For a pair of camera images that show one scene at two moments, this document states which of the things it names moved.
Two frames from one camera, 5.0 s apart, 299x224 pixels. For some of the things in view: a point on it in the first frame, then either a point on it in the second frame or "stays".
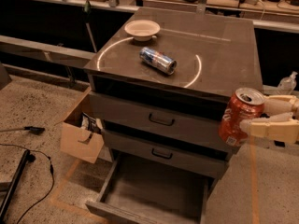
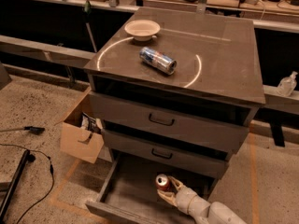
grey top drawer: x=192 y=123 stays
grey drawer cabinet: x=164 y=128 stays
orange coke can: x=245 y=104 to x=163 y=182
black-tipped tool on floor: x=34 y=130 stays
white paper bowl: x=142 y=30 stays
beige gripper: x=276 y=131 to x=184 y=197
